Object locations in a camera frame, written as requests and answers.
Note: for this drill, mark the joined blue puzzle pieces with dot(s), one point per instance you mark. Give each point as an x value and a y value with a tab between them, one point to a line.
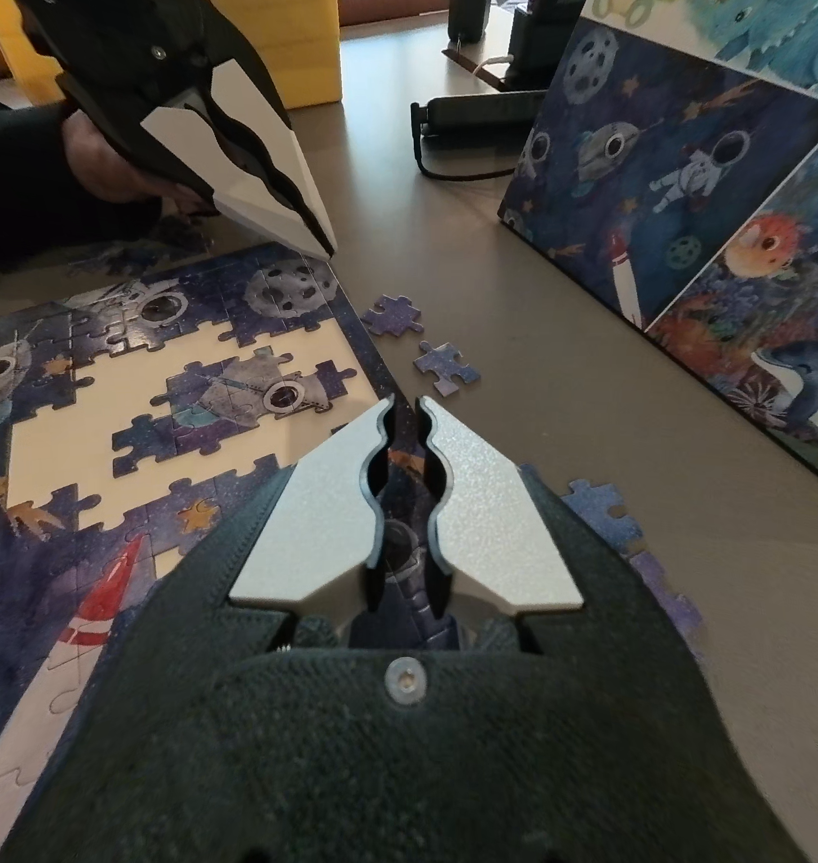
611	512

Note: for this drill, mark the person's left hand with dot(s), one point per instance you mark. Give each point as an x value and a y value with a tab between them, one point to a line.
105	175

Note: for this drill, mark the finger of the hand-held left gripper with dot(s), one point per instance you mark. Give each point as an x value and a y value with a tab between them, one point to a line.
260	118
226	182

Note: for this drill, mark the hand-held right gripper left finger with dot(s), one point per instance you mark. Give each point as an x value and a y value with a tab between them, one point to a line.
314	532

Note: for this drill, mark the large black charger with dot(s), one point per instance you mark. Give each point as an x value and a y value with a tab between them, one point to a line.
527	40

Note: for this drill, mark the black bar device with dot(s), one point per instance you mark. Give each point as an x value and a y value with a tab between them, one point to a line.
483	111

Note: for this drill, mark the small black charger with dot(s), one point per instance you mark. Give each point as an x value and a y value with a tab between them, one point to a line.
466	20

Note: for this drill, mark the colourful printed puzzle box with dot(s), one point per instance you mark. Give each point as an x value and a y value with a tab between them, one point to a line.
651	202

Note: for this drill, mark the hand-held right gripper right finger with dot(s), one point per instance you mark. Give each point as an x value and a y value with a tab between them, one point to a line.
503	532

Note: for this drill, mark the wooden table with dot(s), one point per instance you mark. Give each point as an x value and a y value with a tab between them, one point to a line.
395	10

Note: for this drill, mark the blue jigsaw puzzle piece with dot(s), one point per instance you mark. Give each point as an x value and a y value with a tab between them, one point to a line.
446	367
395	315

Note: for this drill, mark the space jigsaw puzzle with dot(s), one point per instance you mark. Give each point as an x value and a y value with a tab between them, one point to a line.
199	418

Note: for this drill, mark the yellow box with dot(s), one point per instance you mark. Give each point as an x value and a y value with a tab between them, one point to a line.
301	54

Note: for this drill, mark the person's left forearm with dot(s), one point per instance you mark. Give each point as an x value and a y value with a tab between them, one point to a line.
17	202

